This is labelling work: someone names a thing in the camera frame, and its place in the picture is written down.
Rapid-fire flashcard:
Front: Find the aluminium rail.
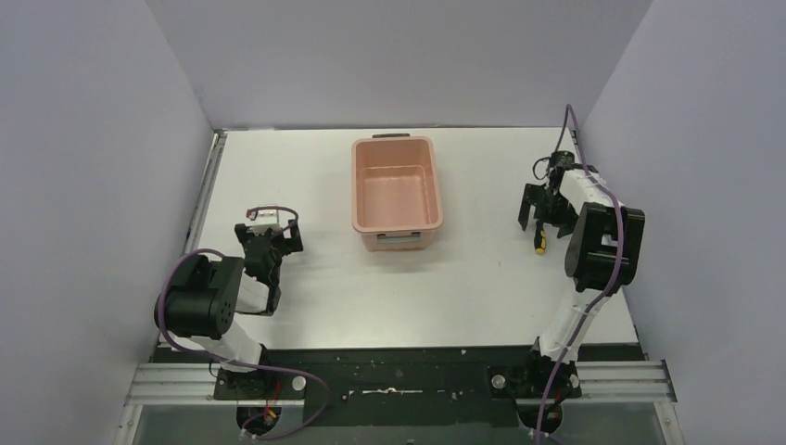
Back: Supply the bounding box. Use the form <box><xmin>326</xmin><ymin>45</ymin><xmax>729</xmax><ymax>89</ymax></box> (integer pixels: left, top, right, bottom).
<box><xmin>125</xmin><ymin>362</ymin><xmax>677</xmax><ymax>406</ymax></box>
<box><xmin>183</xmin><ymin>130</ymin><xmax>227</xmax><ymax>253</ymax></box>

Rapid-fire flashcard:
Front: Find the left side aluminium rail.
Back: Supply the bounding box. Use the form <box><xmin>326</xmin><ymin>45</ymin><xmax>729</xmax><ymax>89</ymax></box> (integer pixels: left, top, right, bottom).
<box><xmin>183</xmin><ymin>130</ymin><xmax>227</xmax><ymax>253</ymax></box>

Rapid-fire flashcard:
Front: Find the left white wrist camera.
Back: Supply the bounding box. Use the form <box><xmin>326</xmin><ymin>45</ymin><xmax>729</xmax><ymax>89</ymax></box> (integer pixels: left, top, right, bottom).
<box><xmin>249</xmin><ymin>210</ymin><xmax>282</xmax><ymax>235</ymax></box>

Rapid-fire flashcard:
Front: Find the black yellow screwdriver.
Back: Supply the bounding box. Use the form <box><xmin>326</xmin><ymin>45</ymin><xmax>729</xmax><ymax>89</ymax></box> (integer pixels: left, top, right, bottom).
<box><xmin>534</xmin><ymin>221</ymin><xmax>547</xmax><ymax>255</ymax></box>

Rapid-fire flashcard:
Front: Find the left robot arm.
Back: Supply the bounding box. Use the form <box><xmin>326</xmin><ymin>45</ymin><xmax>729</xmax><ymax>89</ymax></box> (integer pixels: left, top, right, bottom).
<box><xmin>154</xmin><ymin>219</ymin><xmax>303</xmax><ymax>400</ymax></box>

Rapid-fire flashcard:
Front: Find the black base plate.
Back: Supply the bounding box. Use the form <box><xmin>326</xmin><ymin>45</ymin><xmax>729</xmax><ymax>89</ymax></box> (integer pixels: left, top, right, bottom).
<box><xmin>131</xmin><ymin>345</ymin><xmax>645</xmax><ymax>431</ymax></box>

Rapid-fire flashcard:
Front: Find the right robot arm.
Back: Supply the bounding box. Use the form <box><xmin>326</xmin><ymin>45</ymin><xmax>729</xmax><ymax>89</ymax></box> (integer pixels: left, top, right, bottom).
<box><xmin>507</xmin><ymin>150</ymin><xmax>645</xmax><ymax>399</ymax></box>

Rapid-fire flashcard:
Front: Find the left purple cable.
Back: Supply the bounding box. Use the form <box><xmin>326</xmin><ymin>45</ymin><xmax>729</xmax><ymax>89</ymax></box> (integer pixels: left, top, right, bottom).
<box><xmin>158</xmin><ymin>205</ymin><xmax>332</xmax><ymax>442</ymax></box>

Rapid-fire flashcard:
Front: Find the aluminium front rail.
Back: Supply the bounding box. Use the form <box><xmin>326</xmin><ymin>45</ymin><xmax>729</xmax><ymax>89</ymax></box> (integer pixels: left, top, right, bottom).
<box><xmin>125</xmin><ymin>362</ymin><xmax>677</xmax><ymax>406</ymax></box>

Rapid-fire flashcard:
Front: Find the pink plastic bin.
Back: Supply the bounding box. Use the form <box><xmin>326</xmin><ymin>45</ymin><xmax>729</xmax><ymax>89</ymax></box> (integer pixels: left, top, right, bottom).
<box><xmin>351</xmin><ymin>133</ymin><xmax>444</xmax><ymax>251</ymax></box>

